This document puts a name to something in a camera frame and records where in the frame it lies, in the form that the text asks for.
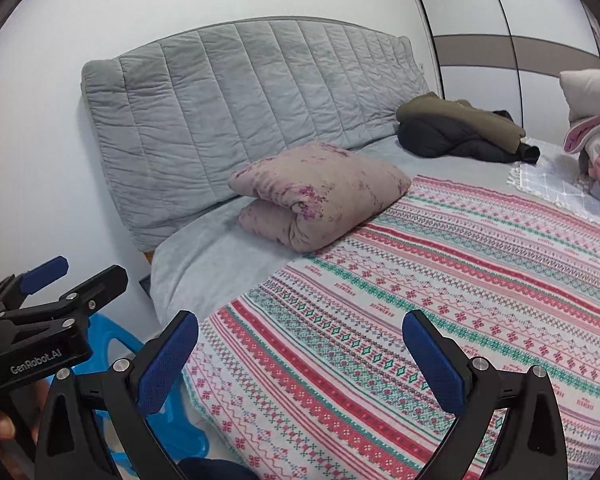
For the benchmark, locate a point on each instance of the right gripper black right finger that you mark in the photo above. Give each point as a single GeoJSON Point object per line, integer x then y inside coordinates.
{"type": "Point", "coordinates": [531, 442]}

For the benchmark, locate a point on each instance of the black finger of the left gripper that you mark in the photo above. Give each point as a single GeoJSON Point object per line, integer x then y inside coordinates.
{"type": "Point", "coordinates": [72, 307]}
{"type": "Point", "coordinates": [14, 289]}

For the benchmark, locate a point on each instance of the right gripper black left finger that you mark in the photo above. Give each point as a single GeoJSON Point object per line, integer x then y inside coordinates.
{"type": "Point", "coordinates": [70, 445]}

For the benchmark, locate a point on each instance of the pink floral padded garment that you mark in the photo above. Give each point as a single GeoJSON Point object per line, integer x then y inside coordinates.
{"type": "Point", "coordinates": [308, 197]}

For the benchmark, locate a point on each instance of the pink striped clothes pile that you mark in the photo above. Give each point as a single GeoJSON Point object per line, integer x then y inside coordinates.
{"type": "Point", "coordinates": [583, 139]}

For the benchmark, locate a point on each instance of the blue plastic stool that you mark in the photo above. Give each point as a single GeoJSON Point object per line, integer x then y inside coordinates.
{"type": "Point", "coordinates": [142, 394]}

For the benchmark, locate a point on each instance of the grey bed sheet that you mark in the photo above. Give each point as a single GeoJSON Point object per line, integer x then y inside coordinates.
{"type": "Point", "coordinates": [213, 260]}

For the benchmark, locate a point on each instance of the grey quilted headboard cushion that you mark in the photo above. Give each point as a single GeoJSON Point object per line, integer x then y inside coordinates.
{"type": "Point", "coordinates": [175, 117]}

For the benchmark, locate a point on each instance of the red green patterned bedspread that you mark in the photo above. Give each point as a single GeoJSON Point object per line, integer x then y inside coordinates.
{"type": "Point", "coordinates": [353, 362]}

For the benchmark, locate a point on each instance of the white lace cloth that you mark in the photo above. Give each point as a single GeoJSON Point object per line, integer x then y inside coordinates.
{"type": "Point", "coordinates": [556, 179]}

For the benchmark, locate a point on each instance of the olive and black jacket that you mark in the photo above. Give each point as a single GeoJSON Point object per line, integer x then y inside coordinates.
{"type": "Point", "coordinates": [431, 127]}

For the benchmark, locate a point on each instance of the white pillow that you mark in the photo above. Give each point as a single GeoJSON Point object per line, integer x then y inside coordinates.
{"type": "Point", "coordinates": [581, 89]}

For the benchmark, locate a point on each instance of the white sliding wardrobe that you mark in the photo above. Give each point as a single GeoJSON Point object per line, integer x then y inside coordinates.
{"type": "Point", "coordinates": [508, 54]}

